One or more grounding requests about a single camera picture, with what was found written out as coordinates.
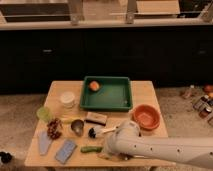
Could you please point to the green pepper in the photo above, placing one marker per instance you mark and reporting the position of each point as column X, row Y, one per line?
column 88, row 149

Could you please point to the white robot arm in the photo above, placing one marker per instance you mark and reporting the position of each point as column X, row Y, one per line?
column 192, row 151

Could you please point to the green plastic tray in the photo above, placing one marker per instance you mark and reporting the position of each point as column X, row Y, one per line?
column 114, row 94

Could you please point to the small orange fruit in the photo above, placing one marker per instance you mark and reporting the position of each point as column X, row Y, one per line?
column 94, row 86

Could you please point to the wooden block sponge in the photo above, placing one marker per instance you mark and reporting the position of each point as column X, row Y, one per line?
column 97, row 118

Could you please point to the white round container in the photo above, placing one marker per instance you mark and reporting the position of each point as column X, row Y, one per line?
column 67, row 99

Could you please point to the black white brush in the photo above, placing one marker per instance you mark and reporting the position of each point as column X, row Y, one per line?
column 98, row 131

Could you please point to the metal measuring cup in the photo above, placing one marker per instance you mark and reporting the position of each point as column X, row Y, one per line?
column 77, row 126

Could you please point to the orange plastic bowl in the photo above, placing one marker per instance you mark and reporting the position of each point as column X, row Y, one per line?
column 147, row 117

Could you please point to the wooden table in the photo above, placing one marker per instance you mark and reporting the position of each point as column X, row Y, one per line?
column 142, row 93

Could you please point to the brown grape bunch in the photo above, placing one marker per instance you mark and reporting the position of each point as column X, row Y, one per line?
column 53, row 129

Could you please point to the light green cup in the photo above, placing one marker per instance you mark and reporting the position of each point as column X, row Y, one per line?
column 43, row 113

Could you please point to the blue sponge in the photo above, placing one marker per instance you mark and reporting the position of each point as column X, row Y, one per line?
column 65, row 151

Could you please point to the grey blue wedge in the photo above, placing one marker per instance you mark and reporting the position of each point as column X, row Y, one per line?
column 44, row 142

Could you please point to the black object on floor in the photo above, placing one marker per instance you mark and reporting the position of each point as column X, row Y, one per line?
column 5, row 157

